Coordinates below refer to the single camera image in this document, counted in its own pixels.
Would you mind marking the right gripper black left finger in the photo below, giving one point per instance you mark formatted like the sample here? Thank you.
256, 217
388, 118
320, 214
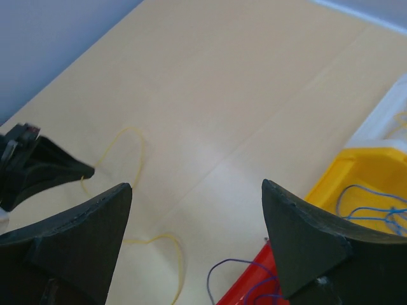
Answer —
68, 258

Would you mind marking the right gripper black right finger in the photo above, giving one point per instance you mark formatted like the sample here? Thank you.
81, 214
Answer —
323, 259

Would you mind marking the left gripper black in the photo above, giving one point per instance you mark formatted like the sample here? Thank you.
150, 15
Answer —
39, 164

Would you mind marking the red plastic bin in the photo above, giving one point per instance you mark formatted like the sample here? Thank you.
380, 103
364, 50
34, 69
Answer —
258, 284

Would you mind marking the yellow plastic bin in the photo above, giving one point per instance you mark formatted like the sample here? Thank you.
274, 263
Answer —
366, 186

